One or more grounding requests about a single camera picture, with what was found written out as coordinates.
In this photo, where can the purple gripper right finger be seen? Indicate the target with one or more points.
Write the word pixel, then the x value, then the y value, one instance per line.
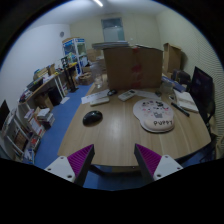
pixel 154 166

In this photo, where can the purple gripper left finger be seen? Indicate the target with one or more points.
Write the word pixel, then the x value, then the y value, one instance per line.
pixel 73 168

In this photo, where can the pink puppy mouse pad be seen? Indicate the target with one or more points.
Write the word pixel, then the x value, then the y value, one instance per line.
pixel 154 115

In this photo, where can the black computer mouse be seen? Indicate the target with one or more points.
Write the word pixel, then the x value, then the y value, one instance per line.
pixel 92 117

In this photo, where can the stack of books on floor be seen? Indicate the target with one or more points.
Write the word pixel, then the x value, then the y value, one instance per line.
pixel 46 117

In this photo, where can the low white bookshelf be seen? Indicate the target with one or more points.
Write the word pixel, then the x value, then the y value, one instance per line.
pixel 25 139

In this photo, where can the black marker pen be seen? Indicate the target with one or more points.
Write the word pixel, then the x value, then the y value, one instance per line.
pixel 180 109

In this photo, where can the open white notebook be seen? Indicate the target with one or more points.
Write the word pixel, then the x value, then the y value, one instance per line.
pixel 185 101

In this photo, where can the white flat remote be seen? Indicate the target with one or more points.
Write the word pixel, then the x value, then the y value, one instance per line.
pixel 99 101

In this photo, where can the white remote control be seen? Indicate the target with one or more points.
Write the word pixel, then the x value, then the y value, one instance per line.
pixel 127 95

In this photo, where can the small black object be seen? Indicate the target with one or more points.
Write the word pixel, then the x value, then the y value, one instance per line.
pixel 112 92

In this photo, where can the black office chair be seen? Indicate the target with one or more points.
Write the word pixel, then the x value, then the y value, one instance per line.
pixel 202 91

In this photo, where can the clear glass jar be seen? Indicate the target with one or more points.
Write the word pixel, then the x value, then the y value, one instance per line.
pixel 98 80

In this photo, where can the white side desk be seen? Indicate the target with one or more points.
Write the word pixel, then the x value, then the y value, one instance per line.
pixel 44 87

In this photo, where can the large brown cardboard box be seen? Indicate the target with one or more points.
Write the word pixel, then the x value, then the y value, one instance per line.
pixel 133 68

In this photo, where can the blue white display fridge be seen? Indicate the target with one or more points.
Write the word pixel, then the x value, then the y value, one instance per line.
pixel 75 49

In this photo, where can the cardboard box by wall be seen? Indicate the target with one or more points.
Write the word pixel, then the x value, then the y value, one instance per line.
pixel 172 57

